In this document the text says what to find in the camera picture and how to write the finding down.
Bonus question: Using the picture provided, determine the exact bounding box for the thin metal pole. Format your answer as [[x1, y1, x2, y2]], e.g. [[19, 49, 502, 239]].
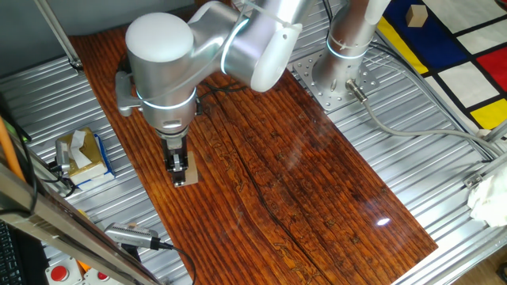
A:
[[33, 0, 84, 72]]

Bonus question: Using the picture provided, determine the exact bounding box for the aluminium profile rail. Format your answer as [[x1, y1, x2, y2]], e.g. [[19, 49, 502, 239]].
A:
[[482, 118, 507, 144]]

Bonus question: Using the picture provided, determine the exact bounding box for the wrist camera with grey bracket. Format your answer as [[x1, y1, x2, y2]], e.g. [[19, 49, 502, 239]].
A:
[[114, 70, 143, 118]]

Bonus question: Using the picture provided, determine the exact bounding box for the glossy brown wooden board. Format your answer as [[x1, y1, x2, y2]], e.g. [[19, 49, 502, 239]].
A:
[[67, 7, 439, 285]]

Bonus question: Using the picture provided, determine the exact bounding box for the blue and white tissue pack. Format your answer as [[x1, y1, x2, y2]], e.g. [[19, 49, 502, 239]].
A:
[[74, 134, 116, 192]]

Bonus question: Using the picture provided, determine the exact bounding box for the grey robot cable with connector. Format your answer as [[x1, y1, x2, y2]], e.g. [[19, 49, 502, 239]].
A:
[[345, 78, 504, 158]]

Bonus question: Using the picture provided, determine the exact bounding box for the aluminium frame beam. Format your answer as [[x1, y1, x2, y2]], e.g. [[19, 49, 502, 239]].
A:
[[0, 158, 163, 285]]

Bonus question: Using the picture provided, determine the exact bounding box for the cable bundle at robot base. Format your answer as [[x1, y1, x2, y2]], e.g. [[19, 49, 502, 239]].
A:
[[368, 37, 496, 163]]

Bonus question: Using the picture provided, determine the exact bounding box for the orange pole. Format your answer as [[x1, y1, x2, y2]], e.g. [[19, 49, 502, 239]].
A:
[[0, 116, 27, 183]]

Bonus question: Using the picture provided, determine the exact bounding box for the black hanging cable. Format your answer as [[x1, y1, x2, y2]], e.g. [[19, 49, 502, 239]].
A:
[[0, 93, 40, 218]]

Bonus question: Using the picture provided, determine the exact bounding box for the metal corner bracket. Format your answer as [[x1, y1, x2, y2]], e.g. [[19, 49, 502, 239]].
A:
[[462, 173, 485, 190]]

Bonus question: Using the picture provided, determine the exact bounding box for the small wooden block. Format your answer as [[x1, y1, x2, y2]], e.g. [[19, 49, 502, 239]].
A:
[[173, 150, 200, 188]]

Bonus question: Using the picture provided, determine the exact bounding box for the grey box with red button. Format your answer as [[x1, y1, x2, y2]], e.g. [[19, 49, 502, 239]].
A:
[[44, 256, 84, 285], [81, 268, 120, 285]]

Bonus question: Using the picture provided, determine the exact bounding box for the silver camera with ribbed housing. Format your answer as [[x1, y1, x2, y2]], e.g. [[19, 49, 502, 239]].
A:
[[54, 139, 72, 173]]

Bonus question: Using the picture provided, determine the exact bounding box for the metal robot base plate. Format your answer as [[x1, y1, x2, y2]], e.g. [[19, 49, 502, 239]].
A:
[[291, 49, 380, 112]]

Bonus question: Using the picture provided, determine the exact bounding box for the silver camera with black plug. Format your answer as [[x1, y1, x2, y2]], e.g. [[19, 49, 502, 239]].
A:
[[103, 222, 162, 251]]

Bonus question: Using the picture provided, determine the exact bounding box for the black camera cable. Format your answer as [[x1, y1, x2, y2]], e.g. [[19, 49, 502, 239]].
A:
[[158, 241, 198, 285]]

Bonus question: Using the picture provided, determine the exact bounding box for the colourful checked cloth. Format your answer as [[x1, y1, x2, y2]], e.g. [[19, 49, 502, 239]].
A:
[[375, 0, 507, 131]]

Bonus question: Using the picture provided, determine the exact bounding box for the white crumpled cloth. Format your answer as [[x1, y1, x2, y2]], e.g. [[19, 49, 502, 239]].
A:
[[466, 165, 507, 229]]

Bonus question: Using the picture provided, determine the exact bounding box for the black keyboard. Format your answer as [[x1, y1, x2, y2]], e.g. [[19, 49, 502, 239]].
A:
[[0, 219, 25, 285]]

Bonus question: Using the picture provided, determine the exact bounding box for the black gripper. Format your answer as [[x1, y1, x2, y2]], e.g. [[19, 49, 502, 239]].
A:
[[161, 136, 189, 188]]

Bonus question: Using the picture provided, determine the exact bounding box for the gold tissue box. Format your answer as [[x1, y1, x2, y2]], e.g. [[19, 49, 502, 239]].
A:
[[55, 127, 109, 185]]

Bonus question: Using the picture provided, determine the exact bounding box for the wooden cube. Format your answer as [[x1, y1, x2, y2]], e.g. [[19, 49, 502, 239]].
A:
[[405, 4, 429, 29]]

